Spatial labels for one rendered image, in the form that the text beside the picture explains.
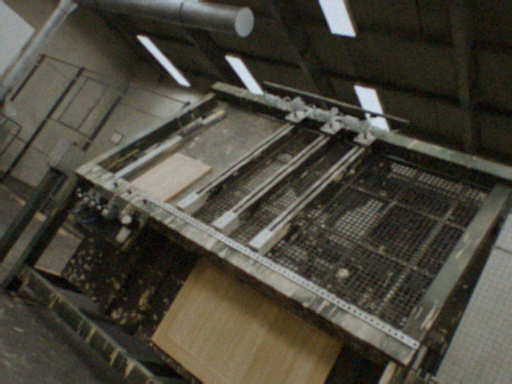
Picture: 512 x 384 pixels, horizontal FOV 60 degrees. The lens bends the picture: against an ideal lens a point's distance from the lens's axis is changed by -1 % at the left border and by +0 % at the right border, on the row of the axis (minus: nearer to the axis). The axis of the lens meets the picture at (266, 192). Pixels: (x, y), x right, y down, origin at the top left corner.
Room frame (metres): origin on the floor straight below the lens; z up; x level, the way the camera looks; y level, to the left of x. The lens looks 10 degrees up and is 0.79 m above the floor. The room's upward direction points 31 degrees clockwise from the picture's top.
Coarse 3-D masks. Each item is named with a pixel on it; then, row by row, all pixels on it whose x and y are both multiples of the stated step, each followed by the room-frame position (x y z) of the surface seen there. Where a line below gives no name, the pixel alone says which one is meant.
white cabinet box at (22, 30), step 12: (0, 0) 4.98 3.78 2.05; (0, 12) 5.03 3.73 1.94; (12, 12) 5.11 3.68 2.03; (0, 24) 5.10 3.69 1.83; (12, 24) 5.18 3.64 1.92; (24, 24) 5.26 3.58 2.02; (0, 36) 5.16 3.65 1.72; (12, 36) 5.24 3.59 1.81; (24, 36) 5.33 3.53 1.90; (0, 48) 5.22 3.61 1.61; (12, 48) 5.31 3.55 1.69; (0, 60) 5.29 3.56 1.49; (0, 72) 5.35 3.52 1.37
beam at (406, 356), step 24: (96, 168) 2.79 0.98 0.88; (120, 192) 2.58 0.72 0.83; (144, 192) 2.55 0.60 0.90; (168, 216) 2.37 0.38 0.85; (192, 240) 2.23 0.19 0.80; (216, 240) 2.20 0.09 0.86; (216, 264) 2.20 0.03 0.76; (240, 264) 2.07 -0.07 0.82; (264, 288) 2.01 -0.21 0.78; (288, 288) 1.93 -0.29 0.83; (312, 288) 1.91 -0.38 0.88; (312, 312) 1.85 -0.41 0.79; (336, 312) 1.81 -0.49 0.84; (336, 336) 1.83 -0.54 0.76; (360, 336) 1.72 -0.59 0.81; (384, 336) 1.71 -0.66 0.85; (408, 336) 1.69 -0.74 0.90; (384, 360) 1.70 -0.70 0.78; (408, 360) 1.63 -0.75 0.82
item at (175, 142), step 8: (224, 112) 3.11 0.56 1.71; (208, 120) 3.05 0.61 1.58; (216, 120) 3.08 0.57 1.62; (200, 128) 3.01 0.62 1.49; (192, 136) 2.99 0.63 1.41; (168, 144) 2.89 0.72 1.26; (176, 144) 2.91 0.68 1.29; (152, 152) 2.85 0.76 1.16; (160, 152) 2.85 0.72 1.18; (168, 152) 2.90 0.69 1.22; (144, 160) 2.80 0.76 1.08; (152, 160) 2.83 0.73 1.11; (128, 168) 2.76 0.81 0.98; (136, 168) 2.77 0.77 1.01; (120, 176) 2.71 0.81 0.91; (128, 176) 2.75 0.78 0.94
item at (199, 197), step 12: (300, 96) 2.72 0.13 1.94; (288, 120) 2.80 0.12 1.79; (300, 120) 2.80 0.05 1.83; (276, 132) 2.76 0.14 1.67; (288, 132) 2.77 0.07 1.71; (264, 144) 2.70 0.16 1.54; (276, 144) 2.73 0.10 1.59; (252, 156) 2.61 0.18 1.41; (264, 156) 2.69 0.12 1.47; (228, 168) 2.56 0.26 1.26; (240, 168) 2.57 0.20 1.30; (216, 180) 2.52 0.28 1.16; (228, 180) 2.54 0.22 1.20; (192, 192) 2.45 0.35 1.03; (204, 192) 2.43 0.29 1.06; (216, 192) 2.51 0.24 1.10; (180, 204) 2.39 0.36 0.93; (192, 204) 2.40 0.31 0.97
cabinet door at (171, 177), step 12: (180, 156) 2.81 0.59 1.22; (156, 168) 2.75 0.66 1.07; (168, 168) 2.74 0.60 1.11; (180, 168) 2.72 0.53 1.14; (192, 168) 2.71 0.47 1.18; (204, 168) 2.68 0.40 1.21; (144, 180) 2.68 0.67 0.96; (156, 180) 2.67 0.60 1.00; (168, 180) 2.65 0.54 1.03; (180, 180) 2.64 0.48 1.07; (192, 180) 2.62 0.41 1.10; (156, 192) 2.58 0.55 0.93; (168, 192) 2.57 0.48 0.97; (180, 192) 2.58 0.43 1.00
